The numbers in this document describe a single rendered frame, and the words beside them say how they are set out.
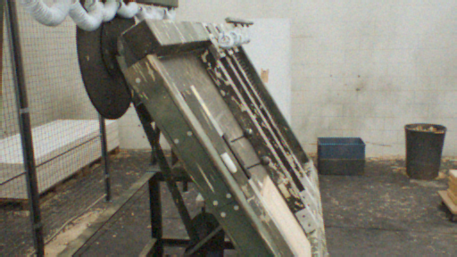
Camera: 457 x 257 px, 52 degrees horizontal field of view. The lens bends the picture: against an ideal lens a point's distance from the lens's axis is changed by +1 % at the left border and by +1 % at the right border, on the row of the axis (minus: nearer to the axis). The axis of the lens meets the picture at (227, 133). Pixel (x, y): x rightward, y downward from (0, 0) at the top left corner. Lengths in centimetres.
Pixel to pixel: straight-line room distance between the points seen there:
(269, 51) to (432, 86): 270
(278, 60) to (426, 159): 226
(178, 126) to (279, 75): 429
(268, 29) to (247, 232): 434
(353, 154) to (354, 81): 134
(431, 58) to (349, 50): 114
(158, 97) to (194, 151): 21
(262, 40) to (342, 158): 189
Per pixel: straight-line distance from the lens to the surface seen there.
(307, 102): 718
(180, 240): 415
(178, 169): 316
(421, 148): 631
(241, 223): 157
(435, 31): 729
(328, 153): 626
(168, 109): 150
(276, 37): 571
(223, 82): 229
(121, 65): 259
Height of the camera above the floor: 192
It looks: 13 degrees down
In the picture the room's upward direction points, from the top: 1 degrees counter-clockwise
